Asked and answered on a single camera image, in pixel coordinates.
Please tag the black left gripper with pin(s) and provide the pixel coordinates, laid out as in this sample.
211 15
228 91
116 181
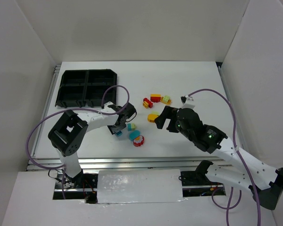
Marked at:
116 128

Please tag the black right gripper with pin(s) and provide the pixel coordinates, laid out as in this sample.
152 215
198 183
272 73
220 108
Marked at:
170 119

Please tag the light green curved lego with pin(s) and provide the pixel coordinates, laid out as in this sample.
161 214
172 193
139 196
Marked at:
156 113

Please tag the yellow oval lego brick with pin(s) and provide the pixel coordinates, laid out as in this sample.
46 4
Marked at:
151 117

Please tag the teal oval lego brick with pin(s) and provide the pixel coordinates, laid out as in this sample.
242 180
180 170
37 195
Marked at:
133 135

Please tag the red flower print lego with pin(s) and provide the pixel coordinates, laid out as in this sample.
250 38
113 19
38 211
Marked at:
138 141

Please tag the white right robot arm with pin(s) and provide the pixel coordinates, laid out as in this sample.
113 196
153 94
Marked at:
263 182

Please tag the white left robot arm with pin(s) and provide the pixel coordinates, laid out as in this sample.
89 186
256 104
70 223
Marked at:
68 133

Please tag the teal and green lego block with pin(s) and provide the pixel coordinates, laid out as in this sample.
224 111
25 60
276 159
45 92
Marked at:
131 126

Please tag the yellow flat lego plate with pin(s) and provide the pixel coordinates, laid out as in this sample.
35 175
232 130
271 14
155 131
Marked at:
166 101

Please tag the red long lego brick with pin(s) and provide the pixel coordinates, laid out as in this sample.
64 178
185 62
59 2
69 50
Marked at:
149 102

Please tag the light green square lego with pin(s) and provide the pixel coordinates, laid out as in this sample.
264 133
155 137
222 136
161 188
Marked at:
166 97

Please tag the yellow smiley face lego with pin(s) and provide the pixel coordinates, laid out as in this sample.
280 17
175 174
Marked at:
145 104

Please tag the red and yellow curved lego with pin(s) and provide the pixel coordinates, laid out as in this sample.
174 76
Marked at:
155 98

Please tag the black four-compartment sorting tray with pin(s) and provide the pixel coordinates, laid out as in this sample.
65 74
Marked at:
81 88

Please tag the white cover panel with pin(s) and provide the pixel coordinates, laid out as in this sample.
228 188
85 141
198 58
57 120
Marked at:
139 186

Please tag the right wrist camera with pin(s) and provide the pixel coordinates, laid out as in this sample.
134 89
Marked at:
187 102

